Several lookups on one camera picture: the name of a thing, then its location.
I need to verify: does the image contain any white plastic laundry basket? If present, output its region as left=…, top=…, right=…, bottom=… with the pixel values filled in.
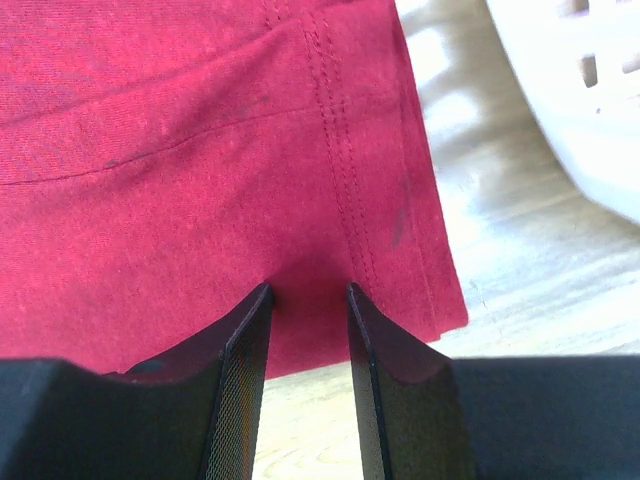
left=487, top=1, right=639, bottom=222

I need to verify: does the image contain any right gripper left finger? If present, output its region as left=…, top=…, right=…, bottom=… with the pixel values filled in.
left=1, top=284, right=272, bottom=479

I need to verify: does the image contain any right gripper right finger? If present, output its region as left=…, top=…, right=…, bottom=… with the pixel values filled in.
left=347, top=285, right=639, bottom=479

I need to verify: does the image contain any dark red t shirt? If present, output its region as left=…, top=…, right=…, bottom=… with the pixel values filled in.
left=1, top=1, right=468, bottom=378

